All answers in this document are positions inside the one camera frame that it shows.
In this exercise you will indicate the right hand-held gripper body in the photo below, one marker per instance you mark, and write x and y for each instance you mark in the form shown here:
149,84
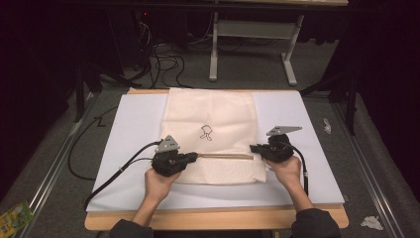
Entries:
277,148

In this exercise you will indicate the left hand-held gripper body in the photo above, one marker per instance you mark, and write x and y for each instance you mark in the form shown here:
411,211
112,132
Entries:
168,162

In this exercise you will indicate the cream cloth tote bag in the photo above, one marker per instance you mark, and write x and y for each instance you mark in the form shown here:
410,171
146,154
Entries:
211,109

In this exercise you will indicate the person's left hand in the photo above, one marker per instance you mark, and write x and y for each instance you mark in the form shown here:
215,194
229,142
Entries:
158,185

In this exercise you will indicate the person's right hand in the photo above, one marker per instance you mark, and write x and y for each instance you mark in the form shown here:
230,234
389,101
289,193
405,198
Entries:
287,172

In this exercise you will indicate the white table cover board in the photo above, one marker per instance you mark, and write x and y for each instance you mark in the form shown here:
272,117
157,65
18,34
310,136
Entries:
135,132

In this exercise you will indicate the small crumpled white paper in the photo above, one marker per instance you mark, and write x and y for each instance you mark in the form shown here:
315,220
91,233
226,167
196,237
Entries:
327,125

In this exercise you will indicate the dark metal stand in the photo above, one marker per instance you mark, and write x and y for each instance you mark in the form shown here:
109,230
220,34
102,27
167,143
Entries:
84,86
346,95

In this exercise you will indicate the large crumpled white paper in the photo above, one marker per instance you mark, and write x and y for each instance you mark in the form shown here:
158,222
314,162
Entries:
371,222

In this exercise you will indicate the green printed packet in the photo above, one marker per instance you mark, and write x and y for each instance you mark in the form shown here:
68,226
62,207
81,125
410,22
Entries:
13,219

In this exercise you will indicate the aluminium floor rail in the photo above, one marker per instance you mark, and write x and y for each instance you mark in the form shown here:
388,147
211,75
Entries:
56,158
366,172

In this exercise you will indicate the grey metal desk frame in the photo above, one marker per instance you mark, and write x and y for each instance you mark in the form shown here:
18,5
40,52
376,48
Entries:
254,29

